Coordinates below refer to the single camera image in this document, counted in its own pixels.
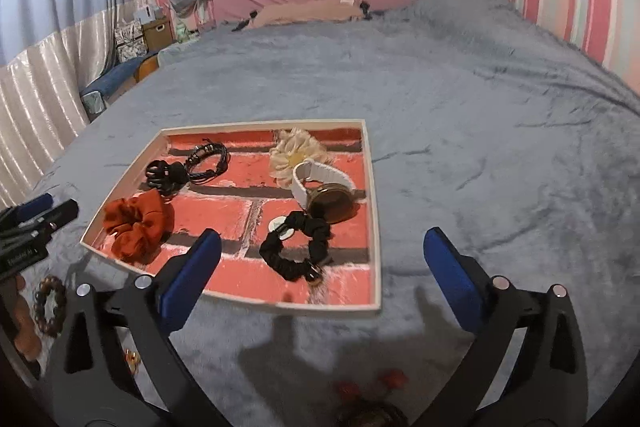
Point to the person's left hand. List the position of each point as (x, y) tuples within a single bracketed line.
[(25, 337)]

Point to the cream flower hair clip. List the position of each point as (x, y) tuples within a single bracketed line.
[(287, 157)]

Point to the orange scrunchie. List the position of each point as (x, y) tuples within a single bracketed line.
[(137, 224)]

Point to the patterned storage box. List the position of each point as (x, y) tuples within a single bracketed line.
[(129, 42)]

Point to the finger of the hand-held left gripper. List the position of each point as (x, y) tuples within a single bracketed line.
[(35, 205), (57, 214)]

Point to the brick print jewelry tray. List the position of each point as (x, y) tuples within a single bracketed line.
[(220, 217)]

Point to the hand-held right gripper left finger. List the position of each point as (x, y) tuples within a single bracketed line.
[(192, 274)]

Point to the brown hair clip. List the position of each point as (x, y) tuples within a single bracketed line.
[(370, 414)]

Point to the black hair claw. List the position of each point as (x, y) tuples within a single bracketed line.
[(167, 177)]

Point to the tan pillow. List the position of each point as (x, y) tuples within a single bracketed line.
[(300, 14)]

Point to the black scrunchie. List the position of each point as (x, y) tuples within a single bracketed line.
[(300, 224)]

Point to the grey plush blanket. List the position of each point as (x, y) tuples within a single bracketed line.
[(475, 132)]

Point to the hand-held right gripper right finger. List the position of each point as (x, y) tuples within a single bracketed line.
[(452, 277)]

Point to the white satin curtain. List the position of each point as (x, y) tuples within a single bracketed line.
[(45, 97)]

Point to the brown storage box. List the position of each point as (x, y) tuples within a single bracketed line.
[(159, 34)]

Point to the blue padded stool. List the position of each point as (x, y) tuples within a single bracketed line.
[(112, 79)]

